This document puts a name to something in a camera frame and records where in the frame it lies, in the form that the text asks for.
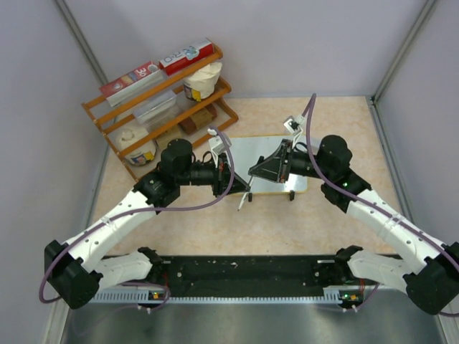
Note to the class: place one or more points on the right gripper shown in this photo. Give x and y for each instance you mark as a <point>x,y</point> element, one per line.
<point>274,167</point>

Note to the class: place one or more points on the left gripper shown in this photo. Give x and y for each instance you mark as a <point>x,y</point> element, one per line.
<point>223,178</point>

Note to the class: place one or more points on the white whiteboard yellow frame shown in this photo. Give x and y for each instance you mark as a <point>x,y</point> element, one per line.
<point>246,152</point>

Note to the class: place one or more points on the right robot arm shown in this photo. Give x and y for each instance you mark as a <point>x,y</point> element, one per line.
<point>426,269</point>

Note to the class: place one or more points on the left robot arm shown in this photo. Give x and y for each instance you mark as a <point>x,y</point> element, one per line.
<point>79,268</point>

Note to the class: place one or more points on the brown sponge block right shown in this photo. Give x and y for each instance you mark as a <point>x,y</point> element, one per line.
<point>198,120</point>

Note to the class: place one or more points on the tan sponge block left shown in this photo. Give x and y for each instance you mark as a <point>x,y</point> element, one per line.
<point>168,139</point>

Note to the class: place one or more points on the orange wooden shelf rack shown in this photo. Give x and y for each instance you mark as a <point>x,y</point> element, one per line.
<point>137,129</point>

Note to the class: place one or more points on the white bag upper container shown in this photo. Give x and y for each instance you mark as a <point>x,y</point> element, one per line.
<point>200,85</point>

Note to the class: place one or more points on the clear plastic box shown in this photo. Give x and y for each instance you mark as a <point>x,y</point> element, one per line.
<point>159,110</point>

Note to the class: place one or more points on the red white long box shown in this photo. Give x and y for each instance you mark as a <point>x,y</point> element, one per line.
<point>178,60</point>

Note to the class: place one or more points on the red foil wrap box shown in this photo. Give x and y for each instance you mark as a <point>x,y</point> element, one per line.
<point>118,90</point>

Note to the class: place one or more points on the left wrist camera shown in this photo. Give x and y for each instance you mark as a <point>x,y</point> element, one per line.
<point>217,144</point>

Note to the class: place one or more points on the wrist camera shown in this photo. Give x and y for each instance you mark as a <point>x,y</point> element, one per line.
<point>295,126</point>
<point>217,144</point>

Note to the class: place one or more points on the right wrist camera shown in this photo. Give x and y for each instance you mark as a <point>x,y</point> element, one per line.
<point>295,126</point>

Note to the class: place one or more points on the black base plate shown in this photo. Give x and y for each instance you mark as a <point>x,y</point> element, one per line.
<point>248,276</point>

